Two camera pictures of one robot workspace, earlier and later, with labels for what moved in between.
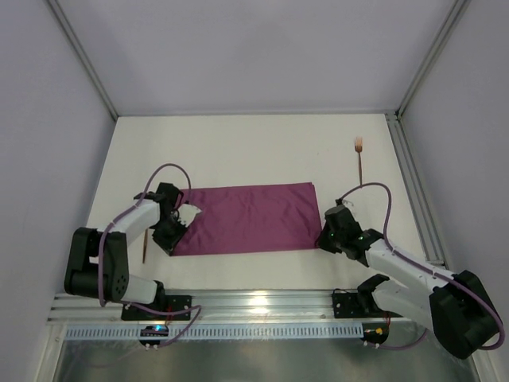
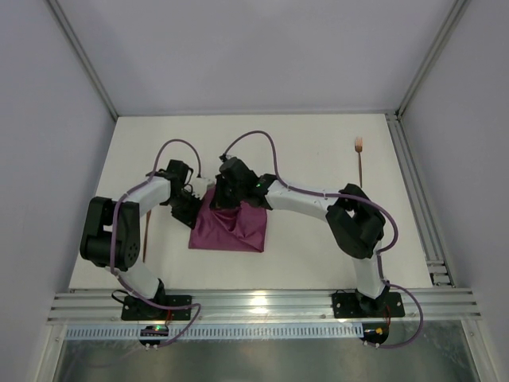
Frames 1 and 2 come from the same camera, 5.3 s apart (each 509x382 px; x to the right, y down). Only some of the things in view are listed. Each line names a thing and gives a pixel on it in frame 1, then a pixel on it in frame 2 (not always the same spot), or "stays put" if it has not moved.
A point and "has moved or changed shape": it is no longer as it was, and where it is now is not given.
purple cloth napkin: [251, 218] has moved or changed shape
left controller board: [154, 330] stays put
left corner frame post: [83, 56] stays put
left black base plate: [165, 304] stays put
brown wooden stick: [145, 245] stays put
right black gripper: [328, 237] -> [224, 197]
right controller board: [375, 332] stays put
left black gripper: [171, 233] -> [184, 209]
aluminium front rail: [235, 307] stays put
